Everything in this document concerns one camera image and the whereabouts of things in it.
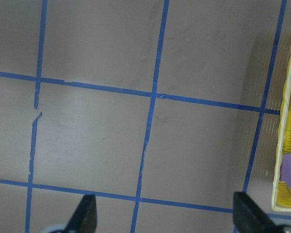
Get yellow plastic basket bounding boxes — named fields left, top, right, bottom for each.
left=272, top=46, right=291, bottom=212

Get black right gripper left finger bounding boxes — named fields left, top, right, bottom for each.
left=65, top=195, right=97, bottom=233

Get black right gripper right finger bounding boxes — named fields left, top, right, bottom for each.
left=233, top=192, right=281, bottom=233

